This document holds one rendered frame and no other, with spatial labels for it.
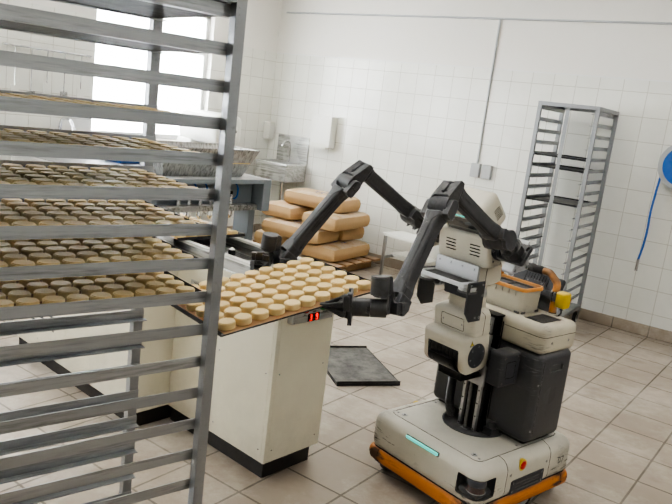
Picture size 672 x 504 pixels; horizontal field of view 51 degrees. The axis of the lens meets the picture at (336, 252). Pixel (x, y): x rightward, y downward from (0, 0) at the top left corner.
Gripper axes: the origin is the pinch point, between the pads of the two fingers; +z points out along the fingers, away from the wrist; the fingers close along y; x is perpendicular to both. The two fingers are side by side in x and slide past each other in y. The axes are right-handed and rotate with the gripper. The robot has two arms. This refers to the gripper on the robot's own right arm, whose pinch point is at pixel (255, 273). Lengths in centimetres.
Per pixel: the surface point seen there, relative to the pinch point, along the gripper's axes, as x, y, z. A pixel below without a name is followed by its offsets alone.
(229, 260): -24, -13, -55
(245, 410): -13, -74, -36
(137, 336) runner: -14, 6, 71
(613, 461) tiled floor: 162, -123, -100
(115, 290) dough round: -22, 15, 65
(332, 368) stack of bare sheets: 10, -114, -165
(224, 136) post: 5, 54, 55
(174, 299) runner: -7, 13, 63
